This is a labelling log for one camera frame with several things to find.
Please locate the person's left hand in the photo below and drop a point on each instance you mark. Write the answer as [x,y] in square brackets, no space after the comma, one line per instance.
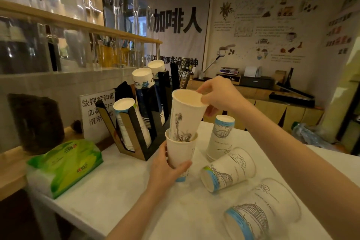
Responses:
[163,175]

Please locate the person's right hand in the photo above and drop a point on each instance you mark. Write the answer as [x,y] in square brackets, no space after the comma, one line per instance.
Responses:
[223,95]

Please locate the white paper cup blue band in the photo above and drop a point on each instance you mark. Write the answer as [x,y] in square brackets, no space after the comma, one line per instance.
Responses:
[220,141]
[184,119]
[267,206]
[180,152]
[233,168]

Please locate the black wooden cup dispenser rack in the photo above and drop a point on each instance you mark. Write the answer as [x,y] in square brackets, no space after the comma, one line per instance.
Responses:
[156,147]

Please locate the stack of white paper cups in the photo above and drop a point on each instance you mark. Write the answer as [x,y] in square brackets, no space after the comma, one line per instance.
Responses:
[123,104]

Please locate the person's right forearm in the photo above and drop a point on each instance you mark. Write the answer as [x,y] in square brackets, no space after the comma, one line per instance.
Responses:
[295,164]

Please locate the person's left forearm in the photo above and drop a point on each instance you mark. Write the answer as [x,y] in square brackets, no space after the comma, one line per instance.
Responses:
[132,220]

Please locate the small wooden box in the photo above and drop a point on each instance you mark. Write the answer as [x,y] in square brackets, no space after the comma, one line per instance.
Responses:
[229,79]

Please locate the digital scale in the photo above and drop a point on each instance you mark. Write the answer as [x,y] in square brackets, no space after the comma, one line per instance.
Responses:
[229,71]

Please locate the white desk lamp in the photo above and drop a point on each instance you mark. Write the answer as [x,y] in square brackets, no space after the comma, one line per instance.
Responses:
[200,75]

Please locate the black printer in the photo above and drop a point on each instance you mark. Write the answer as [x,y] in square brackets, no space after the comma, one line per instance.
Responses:
[257,83]

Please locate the wooden counter cabinet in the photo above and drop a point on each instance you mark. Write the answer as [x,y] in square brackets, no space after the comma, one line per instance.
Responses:
[270,110]

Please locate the white illustrated poster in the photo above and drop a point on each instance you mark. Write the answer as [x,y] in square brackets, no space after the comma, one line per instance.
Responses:
[253,51]

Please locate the brown paper bag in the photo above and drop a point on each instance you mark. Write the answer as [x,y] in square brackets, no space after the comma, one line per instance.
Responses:
[279,76]

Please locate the black upright stand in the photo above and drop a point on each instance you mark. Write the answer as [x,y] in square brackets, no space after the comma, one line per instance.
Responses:
[288,78]

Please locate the white banner black characters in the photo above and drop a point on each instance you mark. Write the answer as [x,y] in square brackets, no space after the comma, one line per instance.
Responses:
[180,43]

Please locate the black sealing machine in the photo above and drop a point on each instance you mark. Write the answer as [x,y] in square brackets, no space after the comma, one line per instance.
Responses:
[292,99]

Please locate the white notice sign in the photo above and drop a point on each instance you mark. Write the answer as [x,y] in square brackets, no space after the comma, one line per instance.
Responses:
[92,116]

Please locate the clear plastic bag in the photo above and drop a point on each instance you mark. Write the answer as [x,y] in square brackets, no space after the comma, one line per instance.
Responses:
[309,137]

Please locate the green tissue pack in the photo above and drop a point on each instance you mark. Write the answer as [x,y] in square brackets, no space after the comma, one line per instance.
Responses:
[64,164]

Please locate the yellow container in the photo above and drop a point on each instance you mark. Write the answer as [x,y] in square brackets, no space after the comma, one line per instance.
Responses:
[105,57]

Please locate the black metal shelving rack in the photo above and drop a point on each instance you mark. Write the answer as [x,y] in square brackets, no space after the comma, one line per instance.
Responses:
[345,121]

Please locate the dark brown jar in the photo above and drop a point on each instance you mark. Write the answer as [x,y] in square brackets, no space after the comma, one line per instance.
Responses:
[36,123]

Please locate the dark glass bottle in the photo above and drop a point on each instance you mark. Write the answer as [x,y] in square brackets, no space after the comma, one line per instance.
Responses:
[53,51]

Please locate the wooden shelf board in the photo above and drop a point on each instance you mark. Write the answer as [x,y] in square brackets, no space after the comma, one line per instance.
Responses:
[70,23]

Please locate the wall poster red characters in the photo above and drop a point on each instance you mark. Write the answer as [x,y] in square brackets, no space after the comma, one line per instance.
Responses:
[340,31]

